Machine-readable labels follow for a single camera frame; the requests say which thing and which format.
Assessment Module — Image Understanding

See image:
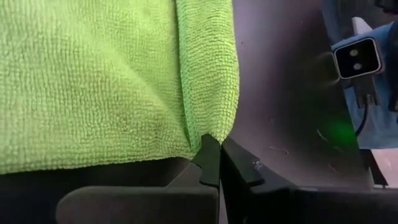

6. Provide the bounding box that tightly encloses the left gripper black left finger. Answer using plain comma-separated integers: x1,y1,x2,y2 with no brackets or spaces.
55,133,221,224

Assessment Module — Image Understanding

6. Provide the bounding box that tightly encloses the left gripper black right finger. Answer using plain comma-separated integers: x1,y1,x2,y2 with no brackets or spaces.
220,136,398,224

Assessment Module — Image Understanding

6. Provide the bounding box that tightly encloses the green microfibre towel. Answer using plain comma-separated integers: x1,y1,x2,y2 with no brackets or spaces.
0,0,240,175

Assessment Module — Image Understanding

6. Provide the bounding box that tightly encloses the black table frame leg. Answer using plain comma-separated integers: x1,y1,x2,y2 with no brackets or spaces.
362,149,389,187

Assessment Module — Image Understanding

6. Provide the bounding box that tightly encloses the black camera cable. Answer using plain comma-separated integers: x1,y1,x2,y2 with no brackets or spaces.
354,104,369,138

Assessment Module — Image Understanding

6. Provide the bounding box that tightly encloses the black camera bracket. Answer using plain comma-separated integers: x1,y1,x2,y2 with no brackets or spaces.
353,76,381,109

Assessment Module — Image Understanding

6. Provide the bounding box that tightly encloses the white-rimmed black camera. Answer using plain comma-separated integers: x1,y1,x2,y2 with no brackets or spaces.
332,37,384,80

